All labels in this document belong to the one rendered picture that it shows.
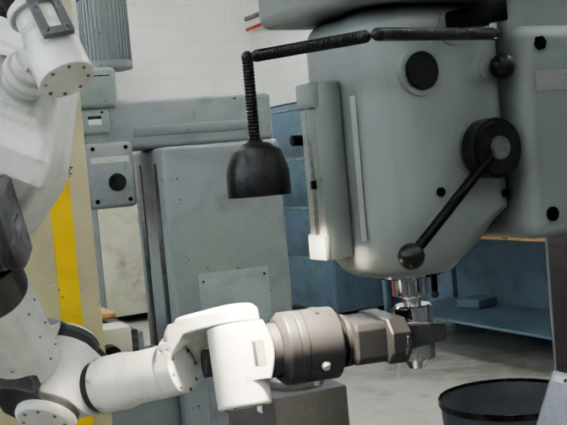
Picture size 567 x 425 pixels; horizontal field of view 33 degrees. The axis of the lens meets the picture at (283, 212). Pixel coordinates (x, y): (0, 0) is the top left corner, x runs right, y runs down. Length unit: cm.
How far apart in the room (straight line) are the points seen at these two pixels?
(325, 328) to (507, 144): 30
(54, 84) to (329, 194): 34
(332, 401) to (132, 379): 37
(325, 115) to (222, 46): 994
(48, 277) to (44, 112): 163
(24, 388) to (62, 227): 161
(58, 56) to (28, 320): 30
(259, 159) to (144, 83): 963
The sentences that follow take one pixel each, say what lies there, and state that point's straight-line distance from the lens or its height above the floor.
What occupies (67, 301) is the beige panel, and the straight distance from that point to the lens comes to 281.
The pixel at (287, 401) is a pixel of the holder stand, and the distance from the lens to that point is 142.
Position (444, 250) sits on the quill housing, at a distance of 115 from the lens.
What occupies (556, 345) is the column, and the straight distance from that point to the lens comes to 158.
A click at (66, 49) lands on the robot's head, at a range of 111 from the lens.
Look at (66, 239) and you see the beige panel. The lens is 280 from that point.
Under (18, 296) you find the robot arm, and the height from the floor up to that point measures 134.
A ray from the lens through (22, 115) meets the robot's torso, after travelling 118.
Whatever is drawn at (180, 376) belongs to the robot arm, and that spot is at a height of 121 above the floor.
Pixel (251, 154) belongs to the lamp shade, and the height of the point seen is 147.
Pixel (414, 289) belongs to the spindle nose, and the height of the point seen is 129.
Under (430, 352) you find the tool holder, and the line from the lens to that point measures 121.
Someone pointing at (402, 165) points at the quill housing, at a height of 144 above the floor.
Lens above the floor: 146
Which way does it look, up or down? 3 degrees down
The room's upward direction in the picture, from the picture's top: 5 degrees counter-clockwise
